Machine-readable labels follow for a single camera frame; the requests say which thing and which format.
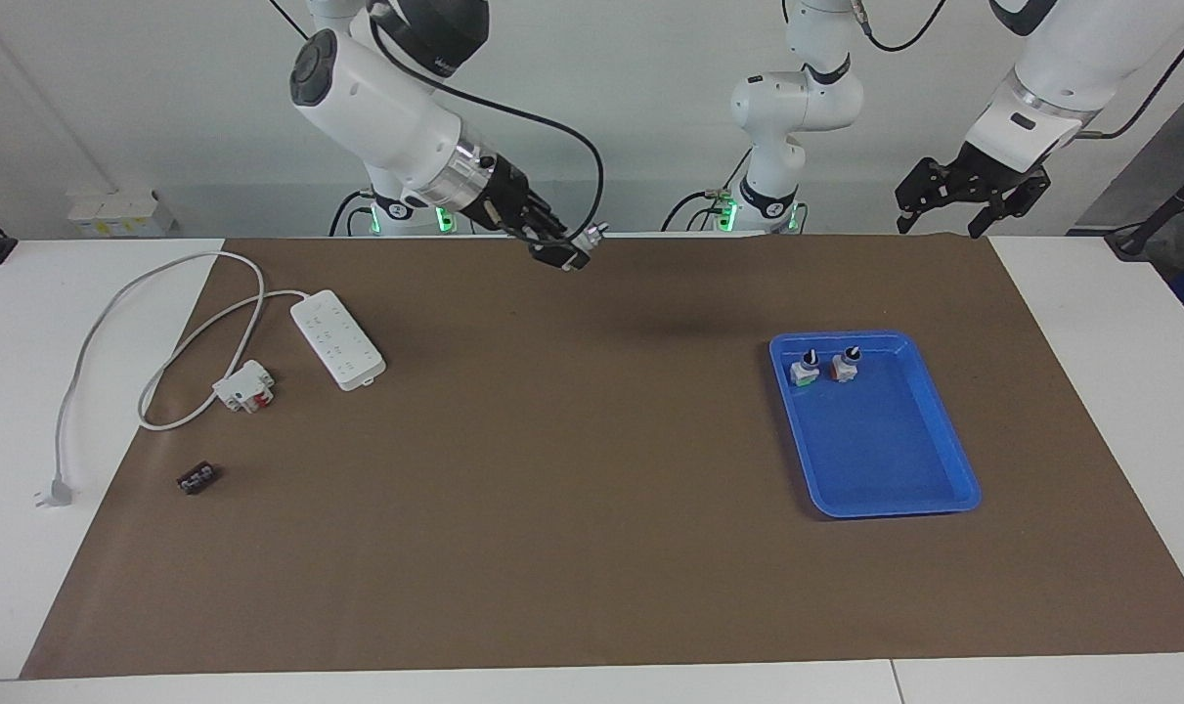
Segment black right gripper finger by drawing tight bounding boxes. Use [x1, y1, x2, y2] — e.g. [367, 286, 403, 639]
[521, 186, 583, 241]
[528, 238, 592, 273]

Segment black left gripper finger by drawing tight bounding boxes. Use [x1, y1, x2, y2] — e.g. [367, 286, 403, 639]
[968, 172, 1054, 240]
[895, 156, 971, 235]

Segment orange white rotary switch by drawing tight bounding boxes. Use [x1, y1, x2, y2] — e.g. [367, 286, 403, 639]
[567, 222, 610, 270]

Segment black stand base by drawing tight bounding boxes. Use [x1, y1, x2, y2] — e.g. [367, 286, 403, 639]
[1105, 161, 1184, 260]

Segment white power strip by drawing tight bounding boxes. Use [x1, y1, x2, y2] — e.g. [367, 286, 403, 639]
[290, 289, 387, 392]

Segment brown paper table mat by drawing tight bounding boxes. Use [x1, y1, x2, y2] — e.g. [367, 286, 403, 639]
[20, 235, 1184, 681]

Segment blue plastic tray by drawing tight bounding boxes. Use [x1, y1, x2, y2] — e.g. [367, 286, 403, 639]
[769, 330, 982, 519]

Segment white red circuit breaker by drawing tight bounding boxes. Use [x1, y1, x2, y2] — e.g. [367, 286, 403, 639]
[212, 360, 277, 414]

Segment white background boxes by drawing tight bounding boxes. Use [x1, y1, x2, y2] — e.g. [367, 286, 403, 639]
[68, 191, 177, 238]

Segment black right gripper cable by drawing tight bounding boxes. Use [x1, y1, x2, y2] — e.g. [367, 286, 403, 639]
[367, 0, 608, 243]

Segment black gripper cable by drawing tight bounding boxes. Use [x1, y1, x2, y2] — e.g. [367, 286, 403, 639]
[367, 0, 608, 243]
[851, 0, 1184, 143]

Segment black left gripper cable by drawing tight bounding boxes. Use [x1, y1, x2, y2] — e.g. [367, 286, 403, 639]
[851, 0, 1184, 143]

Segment black left arm base cable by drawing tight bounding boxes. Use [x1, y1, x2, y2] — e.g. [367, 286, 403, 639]
[662, 147, 754, 234]

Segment black arm base cable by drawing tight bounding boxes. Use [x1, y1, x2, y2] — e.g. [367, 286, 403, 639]
[662, 147, 754, 234]
[329, 188, 373, 238]

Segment black right arm base cable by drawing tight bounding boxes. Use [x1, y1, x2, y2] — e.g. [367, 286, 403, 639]
[329, 188, 373, 238]

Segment white power cord with plug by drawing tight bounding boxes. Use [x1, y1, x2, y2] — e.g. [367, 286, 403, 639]
[34, 250, 309, 509]

